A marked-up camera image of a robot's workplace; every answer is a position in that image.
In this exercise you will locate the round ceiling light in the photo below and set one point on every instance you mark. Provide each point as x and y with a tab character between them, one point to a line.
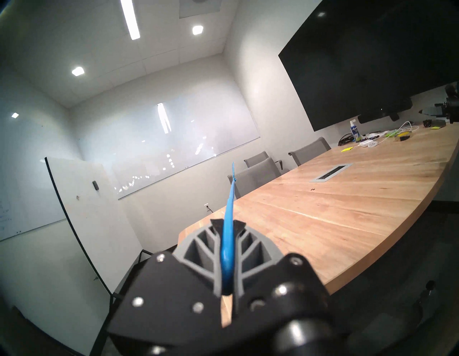
197	29

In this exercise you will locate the grey office chair with armrests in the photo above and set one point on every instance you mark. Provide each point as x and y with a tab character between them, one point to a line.
256	158

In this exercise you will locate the white mobile whiteboard on stand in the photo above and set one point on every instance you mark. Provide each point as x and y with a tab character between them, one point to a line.
89	215

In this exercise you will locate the linear ceiling light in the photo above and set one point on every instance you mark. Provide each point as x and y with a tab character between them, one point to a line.
129	18

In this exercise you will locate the blue plastic fly swatter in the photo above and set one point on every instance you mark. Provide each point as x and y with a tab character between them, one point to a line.
227	251

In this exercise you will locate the glass wall whiteboard with writing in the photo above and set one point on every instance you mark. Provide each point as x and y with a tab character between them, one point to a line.
21	197

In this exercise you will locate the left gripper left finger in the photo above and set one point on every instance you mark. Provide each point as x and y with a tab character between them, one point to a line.
179	294

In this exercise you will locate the grey mesh office chair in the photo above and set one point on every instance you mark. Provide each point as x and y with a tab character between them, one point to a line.
251	177
310	150

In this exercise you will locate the whiteboard cleaner spray bottle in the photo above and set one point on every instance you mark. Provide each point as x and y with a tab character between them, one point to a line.
355	132

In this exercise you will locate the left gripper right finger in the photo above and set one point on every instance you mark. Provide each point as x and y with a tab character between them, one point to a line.
279	287

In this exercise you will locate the white power adapter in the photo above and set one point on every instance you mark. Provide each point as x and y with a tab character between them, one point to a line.
365	142

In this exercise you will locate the large black wall screen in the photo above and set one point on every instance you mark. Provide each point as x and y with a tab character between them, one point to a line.
358	64

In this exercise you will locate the square ceiling light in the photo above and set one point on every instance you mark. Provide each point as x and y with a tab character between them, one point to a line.
77	71

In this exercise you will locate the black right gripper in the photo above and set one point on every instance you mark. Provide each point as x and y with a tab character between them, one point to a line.
452	104

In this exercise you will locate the wide glass wall whiteboard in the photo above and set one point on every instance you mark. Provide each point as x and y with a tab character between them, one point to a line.
197	143

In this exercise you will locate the whiteboard marker pack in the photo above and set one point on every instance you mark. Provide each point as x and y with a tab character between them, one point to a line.
371	135

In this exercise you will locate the silver table power outlet box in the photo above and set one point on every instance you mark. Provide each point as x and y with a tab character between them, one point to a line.
331	172

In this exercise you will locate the black round knob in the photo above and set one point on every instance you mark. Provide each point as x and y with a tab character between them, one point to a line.
430	285

